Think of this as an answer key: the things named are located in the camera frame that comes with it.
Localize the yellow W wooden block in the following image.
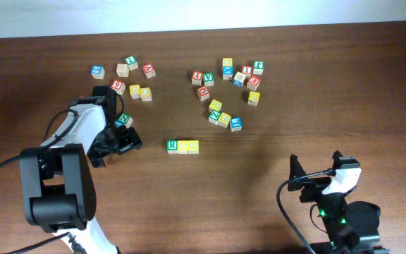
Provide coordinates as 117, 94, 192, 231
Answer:
209, 99, 223, 112

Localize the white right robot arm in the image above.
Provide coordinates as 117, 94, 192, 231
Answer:
276, 150, 390, 254

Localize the blue U wooden block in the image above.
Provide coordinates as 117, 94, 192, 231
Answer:
230, 117, 242, 132

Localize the blue 5 wooden block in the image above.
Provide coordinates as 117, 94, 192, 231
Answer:
91, 65, 105, 80

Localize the blue X wooden block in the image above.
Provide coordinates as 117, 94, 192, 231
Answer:
222, 66, 233, 80

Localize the red E wooden block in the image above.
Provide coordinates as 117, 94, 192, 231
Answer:
247, 75, 261, 91

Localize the red Q wooden block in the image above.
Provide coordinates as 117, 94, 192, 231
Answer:
197, 86, 210, 101

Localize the yellow wooden block X side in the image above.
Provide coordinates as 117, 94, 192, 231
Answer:
129, 84, 140, 99

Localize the red I wooden block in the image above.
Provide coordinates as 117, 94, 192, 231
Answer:
241, 66, 253, 78

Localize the yellow O block 2 side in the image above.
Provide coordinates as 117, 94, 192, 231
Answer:
140, 87, 152, 102

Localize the green Z wooden block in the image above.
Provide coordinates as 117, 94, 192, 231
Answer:
209, 110, 221, 125

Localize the red Y wooden block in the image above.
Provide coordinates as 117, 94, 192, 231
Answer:
191, 71, 203, 85

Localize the green J wooden block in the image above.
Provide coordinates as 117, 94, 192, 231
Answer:
252, 61, 264, 75

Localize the green V wooden block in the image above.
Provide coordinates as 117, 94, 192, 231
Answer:
203, 73, 214, 87

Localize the green R wooden block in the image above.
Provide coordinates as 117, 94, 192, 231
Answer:
166, 140, 178, 154

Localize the yellow G wooden block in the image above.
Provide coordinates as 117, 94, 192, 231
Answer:
218, 112, 231, 128

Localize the blue tilted wooden block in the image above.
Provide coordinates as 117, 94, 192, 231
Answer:
233, 72, 246, 87

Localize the red 6 wooden block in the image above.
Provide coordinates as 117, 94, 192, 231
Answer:
110, 80, 125, 95

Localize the yellow top stacked block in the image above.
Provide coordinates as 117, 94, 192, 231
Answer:
222, 57, 233, 67

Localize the yellow S wooden block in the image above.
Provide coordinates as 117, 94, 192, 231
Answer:
178, 140, 189, 154

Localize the green L wooden block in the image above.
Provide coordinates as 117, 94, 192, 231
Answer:
125, 56, 138, 71

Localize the green N wooden block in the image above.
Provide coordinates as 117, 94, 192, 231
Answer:
117, 113, 133, 128

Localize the blue P wooden block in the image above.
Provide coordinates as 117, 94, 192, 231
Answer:
115, 120, 123, 127

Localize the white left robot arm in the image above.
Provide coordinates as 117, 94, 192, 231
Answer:
20, 95, 142, 253

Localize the plain picture wooden block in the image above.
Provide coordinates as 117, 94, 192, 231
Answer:
116, 63, 130, 78

